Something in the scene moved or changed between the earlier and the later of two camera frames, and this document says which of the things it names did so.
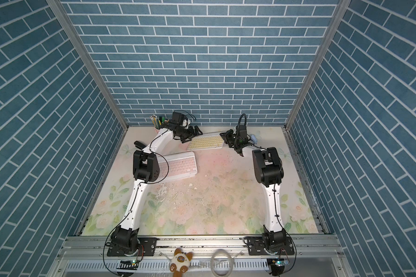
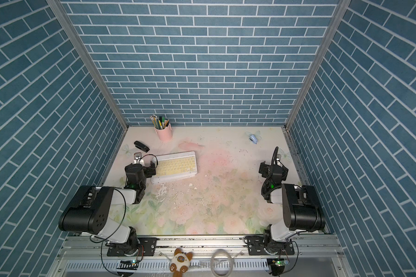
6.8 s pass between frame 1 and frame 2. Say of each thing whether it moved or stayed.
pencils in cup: stayed
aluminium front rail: stayed
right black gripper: moved
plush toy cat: stayed
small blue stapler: stayed
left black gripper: moved
